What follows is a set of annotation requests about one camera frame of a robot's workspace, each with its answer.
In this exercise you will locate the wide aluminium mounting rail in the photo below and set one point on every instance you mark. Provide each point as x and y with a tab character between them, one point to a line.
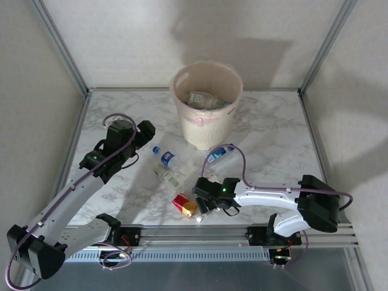
194	235

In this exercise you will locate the blue white label bottle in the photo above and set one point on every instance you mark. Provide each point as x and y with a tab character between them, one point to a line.
219	153

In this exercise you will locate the round blue logo bottle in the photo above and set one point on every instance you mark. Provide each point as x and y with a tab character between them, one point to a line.
167	156

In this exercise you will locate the pink plastic bin liner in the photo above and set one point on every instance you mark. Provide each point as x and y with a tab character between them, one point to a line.
197	78

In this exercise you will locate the cream plastic waste bin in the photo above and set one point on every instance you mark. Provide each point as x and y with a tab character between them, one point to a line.
206	133

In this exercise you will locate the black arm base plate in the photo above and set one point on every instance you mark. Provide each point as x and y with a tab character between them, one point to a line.
254	235
133	235

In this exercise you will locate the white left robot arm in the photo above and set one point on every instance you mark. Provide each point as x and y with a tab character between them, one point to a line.
66	200

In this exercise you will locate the aluminium frame post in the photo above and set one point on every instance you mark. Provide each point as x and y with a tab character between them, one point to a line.
60	48
329	45

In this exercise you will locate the small controller board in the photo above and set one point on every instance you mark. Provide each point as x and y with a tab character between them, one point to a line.
282	254
113	257

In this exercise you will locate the aluminium table edge rail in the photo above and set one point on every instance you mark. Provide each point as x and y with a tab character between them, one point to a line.
74	136
316	136
136	89

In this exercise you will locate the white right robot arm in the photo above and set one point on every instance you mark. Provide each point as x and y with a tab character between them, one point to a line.
266	197

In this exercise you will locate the grey metal shelf sheet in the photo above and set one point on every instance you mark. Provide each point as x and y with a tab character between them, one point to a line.
194	279

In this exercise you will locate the clear crushed plastic bottle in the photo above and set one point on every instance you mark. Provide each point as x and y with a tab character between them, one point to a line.
212	101

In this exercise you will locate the green white label bottle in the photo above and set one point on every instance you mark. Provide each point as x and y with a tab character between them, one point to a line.
171	181

